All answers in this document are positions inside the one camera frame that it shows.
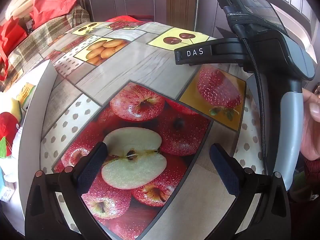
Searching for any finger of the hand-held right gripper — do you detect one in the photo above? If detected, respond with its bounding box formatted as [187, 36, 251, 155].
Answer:
[174, 37, 248, 67]

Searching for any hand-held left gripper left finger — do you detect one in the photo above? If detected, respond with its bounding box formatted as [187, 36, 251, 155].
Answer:
[24, 142, 108, 240]

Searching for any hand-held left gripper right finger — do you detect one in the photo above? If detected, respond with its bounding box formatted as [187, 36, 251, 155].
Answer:
[209, 143, 292, 240]

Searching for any white cardboard box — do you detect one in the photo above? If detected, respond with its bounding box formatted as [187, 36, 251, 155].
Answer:
[0, 60, 58, 232]

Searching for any red plush apple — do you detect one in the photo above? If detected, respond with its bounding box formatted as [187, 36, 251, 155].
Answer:
[0, 112, 21, 158]

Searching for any person's right hand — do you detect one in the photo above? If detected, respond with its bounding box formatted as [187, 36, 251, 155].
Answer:
[300, 89, 320, 161]

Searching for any fruit print tablecloth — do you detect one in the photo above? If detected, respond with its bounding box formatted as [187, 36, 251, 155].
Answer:
[0, 16, 275, 240]

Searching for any plaid covered bench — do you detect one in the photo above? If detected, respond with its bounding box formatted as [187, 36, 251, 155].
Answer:
[0, 5, 90, 92]

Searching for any plain red fabric bag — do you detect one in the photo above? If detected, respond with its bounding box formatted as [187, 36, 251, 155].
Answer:
[29, 0, 78, 29]

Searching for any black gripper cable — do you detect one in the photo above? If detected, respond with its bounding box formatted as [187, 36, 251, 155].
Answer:
[223, 5, 271, 177]

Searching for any red tote bag with handles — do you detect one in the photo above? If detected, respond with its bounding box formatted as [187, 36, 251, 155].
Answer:
[0, 16, 28, 81]

